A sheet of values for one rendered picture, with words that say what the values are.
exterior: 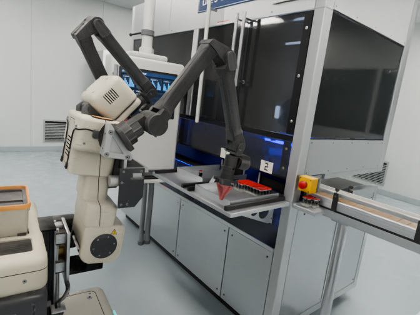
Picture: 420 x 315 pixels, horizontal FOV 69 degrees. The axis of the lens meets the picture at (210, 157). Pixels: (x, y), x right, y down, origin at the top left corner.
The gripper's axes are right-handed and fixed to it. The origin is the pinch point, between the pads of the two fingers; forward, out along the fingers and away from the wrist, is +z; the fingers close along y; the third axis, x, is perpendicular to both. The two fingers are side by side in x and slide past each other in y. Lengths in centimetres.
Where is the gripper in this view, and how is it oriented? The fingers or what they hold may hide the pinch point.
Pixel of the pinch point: (220, 197)
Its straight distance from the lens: 138.7
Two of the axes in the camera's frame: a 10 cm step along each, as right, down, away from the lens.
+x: -6.2, -2.0, 7.5
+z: -2.5, 9.7, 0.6
